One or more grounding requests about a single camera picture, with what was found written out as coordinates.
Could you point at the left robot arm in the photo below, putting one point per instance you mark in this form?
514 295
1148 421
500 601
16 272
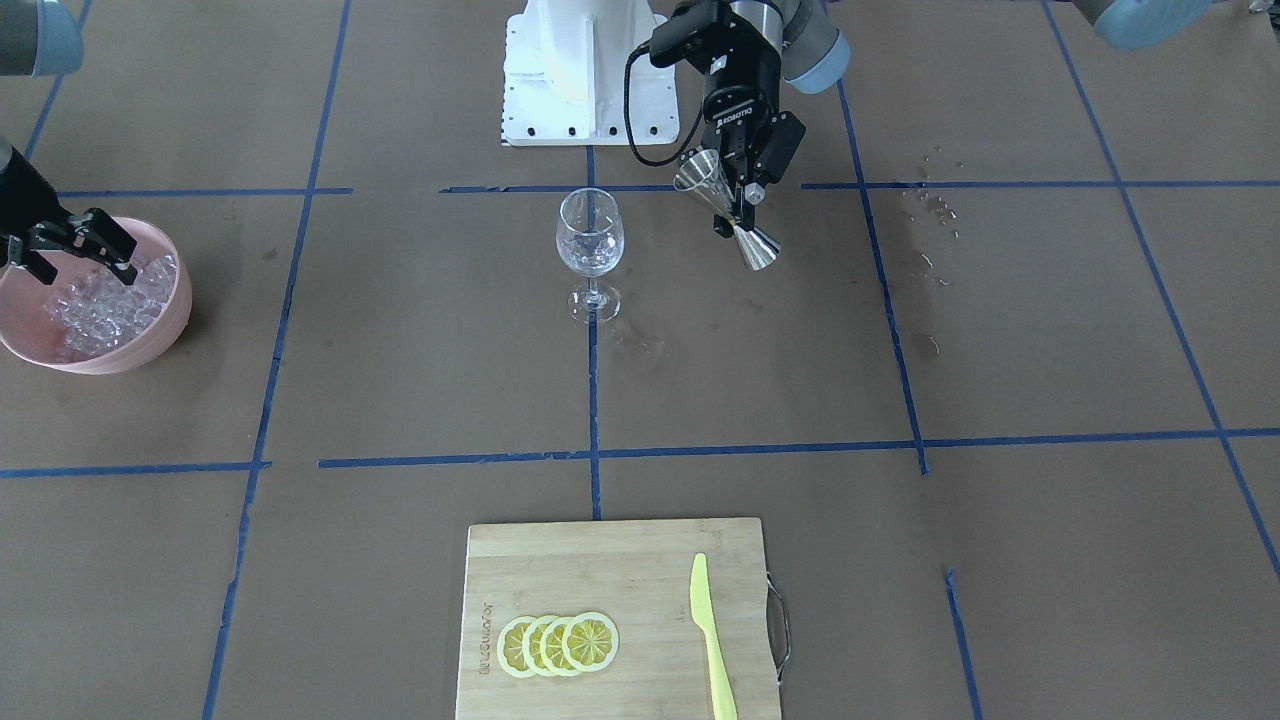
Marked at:
815 54

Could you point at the clear wine glass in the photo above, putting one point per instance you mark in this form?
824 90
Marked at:
590 240

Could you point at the lemon slice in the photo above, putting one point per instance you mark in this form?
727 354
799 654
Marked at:
511 656
532 647
590 642
553 657

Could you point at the pink ribbed bowl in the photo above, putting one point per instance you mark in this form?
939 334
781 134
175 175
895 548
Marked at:
28 332

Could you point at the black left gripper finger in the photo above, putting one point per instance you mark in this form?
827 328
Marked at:
726 205
753 193

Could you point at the yellow plastic knife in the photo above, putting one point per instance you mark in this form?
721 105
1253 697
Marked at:
702 613

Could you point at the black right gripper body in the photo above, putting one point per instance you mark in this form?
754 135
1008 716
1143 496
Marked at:
22 192

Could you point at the steel double jigger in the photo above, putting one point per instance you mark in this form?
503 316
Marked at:
701 177

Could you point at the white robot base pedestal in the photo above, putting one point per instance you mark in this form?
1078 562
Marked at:
564 77

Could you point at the pile of clear ice cubes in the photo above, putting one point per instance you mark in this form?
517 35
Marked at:
97 314

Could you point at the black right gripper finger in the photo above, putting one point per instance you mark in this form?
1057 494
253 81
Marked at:
23 252
97 236

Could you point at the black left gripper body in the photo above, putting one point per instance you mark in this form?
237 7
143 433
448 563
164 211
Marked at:
741 88

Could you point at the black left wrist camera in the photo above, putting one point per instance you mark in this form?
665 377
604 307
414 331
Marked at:
698 32

